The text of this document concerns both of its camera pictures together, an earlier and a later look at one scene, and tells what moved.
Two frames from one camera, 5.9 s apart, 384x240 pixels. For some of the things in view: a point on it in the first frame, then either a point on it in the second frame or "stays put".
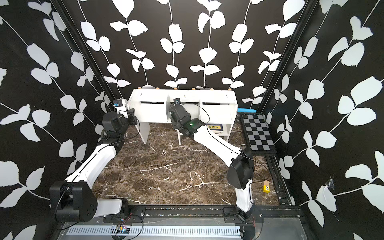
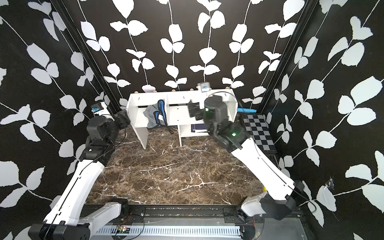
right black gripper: (173, 122) -> (199, 111)
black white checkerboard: (257, 134) stays put
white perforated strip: (161, 230) stays put
